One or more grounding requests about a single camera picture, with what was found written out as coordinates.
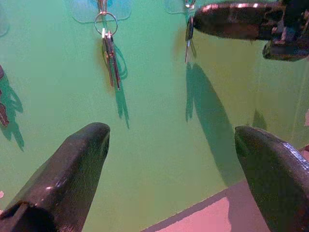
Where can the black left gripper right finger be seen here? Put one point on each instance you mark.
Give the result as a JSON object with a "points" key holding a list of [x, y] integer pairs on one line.
{"points": [[277, 178]]}

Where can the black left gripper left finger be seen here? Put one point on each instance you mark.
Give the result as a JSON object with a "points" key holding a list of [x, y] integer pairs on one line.
{"points": [[67, 174]]}

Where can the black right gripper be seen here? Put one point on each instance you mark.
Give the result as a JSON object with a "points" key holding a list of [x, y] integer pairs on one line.
{"points": [[295, 21]]}

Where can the dark key bunch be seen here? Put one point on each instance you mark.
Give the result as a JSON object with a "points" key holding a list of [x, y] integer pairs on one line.
{"points": [[3, 113]]}

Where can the clear adhesive wall hook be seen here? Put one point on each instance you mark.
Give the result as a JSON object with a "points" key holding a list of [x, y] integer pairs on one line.
{"points": [[175, 6], [82, 12]]}

